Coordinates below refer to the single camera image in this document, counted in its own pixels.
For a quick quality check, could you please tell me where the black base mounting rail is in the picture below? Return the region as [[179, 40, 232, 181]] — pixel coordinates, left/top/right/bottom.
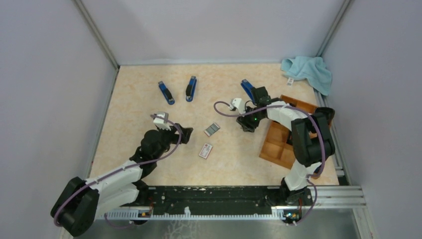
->
[[127, 186, 313, 216]]

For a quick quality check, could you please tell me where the brown wooden compartment tray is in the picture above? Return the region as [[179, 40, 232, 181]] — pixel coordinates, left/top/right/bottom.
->
[[259, 96, 318, 169]]

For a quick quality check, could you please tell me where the blue black stapler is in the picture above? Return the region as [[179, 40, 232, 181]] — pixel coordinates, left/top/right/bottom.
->
[[185, 76, 197, 102], [158, 81, 175, 105]]

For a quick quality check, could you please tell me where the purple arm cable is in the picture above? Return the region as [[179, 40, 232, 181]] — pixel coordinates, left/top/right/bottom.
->
[[213, 100, 327, 227], [53, 114, 183, 230]]

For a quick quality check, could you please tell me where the red white staple box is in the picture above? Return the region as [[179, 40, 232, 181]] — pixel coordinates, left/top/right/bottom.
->
[[199, 143, 213, 159]]

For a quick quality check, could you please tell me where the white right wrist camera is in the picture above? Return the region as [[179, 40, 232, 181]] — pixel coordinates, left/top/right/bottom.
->
[[229, 98, 246, 114]]

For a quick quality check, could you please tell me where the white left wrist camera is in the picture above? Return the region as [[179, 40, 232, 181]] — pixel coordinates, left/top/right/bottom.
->
[[153, 112, 171, 131]]

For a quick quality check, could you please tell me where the light blue cloth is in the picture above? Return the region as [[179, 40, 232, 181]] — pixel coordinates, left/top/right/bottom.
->
[[281, 56, 332, 96]]

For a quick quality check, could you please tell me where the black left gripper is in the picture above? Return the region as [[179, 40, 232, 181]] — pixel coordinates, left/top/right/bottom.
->
[[153, 122, 193, 161]]

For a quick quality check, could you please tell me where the silver staple strip box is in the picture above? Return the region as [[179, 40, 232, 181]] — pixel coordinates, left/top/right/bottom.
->
[[204, 123, 220, 137]]

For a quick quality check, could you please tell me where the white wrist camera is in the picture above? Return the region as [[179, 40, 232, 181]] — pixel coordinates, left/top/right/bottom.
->
[[153, 112, 171, 131], [229, 98, 246, 114]]

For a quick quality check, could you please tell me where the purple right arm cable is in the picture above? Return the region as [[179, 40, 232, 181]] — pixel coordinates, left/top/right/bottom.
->
[[213, 100, 327, 227]]

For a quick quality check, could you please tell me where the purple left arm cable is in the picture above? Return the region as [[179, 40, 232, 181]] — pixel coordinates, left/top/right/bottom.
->
[[53, 114, 183, 230]]

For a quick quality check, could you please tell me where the white cable duct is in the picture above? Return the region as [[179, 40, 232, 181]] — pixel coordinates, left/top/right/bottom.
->
[[97, 209, 299, 221]]

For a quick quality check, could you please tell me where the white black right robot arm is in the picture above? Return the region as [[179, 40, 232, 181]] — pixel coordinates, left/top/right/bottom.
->
[[229, 87, 335, 205]]

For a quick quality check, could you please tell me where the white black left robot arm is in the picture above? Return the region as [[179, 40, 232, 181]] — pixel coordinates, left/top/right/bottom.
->
[[50, 123, 193, 237]]

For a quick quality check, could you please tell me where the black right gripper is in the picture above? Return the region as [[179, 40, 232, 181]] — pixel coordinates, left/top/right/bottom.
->
[[236, 105, 265, 133]]

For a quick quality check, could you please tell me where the black tape roll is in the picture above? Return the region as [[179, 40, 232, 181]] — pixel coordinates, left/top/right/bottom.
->
[[315, 107, 335, 127]]

